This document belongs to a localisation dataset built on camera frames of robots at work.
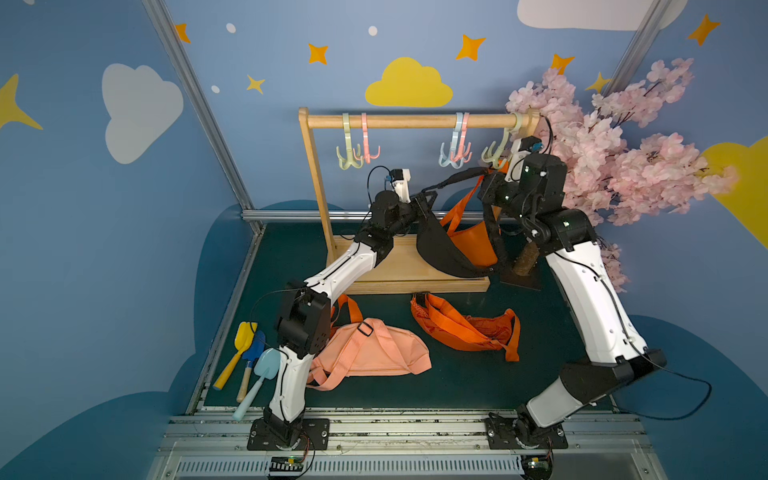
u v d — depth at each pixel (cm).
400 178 75
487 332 90
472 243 93
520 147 58
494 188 60
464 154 73
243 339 89
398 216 70
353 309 94
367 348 82
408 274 108
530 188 49
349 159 72
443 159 73
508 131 70
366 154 72
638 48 75
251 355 86
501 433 74
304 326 53
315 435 75
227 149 97
